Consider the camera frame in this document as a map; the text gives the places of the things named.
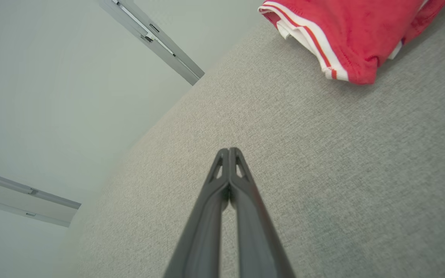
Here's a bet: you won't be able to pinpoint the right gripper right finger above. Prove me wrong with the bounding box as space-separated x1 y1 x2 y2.
229 147 296 278

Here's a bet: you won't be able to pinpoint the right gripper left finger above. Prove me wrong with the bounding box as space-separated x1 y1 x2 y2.
163 148 231 278

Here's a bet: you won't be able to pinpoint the red Bulls jersey white sleeves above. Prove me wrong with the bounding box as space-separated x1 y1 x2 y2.
258 0 445 85

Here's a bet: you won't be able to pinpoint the grey aluminium frame rail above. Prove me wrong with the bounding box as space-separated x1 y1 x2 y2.
0 168 82 227
99 0 205 86

